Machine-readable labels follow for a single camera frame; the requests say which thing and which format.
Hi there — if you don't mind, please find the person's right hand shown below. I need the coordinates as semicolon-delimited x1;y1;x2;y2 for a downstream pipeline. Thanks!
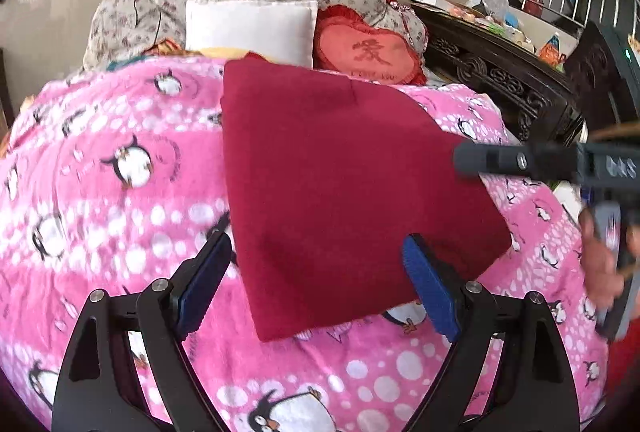
579;207;632;314

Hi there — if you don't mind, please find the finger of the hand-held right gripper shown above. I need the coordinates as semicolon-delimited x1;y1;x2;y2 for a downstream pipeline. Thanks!
452;139;585;179

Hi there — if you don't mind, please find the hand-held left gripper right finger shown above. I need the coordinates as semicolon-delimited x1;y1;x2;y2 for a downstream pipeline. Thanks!
402;234;581;432

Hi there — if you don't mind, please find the thin black cable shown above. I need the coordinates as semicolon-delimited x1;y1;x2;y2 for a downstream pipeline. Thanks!
133;0;162;49

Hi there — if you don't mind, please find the orange snack packet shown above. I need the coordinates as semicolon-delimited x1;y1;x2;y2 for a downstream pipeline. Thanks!
537;34;569;69

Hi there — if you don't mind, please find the pink penguin print blanket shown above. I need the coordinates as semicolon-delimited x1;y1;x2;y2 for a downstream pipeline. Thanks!
0;55;612;432

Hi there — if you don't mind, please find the red heart cushion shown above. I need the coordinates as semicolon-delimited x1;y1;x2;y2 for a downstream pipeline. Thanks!
312;5;429;86

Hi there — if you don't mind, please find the dark red sweater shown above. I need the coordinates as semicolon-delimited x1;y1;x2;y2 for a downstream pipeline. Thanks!
220;52;514;343

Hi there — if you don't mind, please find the small floral pillow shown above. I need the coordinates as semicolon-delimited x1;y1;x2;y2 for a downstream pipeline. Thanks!
82;0;167;69

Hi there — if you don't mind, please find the clear plastic bag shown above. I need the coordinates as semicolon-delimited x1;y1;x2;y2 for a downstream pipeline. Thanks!
465;0;512;19

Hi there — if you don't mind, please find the white square pillow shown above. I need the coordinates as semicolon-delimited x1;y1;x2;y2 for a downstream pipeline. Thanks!
185;0;320;69

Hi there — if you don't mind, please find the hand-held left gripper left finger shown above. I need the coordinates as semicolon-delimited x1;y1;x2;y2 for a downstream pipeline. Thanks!
52;230;234;432

